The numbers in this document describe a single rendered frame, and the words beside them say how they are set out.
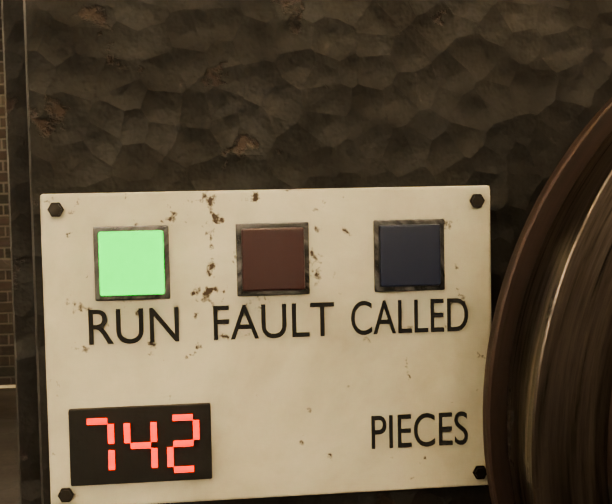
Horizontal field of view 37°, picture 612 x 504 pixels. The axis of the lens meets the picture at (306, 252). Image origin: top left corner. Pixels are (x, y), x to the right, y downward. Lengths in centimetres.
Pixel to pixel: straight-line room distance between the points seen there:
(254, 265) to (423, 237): 10
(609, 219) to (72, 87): 31
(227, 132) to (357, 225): 9
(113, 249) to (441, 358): 20
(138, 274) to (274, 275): 8
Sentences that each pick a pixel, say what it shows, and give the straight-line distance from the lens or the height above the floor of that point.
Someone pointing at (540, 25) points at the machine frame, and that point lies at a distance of 59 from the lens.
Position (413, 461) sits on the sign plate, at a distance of 56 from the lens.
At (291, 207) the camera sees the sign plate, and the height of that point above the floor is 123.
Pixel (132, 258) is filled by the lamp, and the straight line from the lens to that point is 52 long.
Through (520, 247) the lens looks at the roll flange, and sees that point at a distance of 49.
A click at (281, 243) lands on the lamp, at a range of 52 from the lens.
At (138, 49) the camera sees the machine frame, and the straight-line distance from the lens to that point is 55.
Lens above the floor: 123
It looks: 3 degrees down
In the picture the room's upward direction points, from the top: 1 degrees counter-clockwise
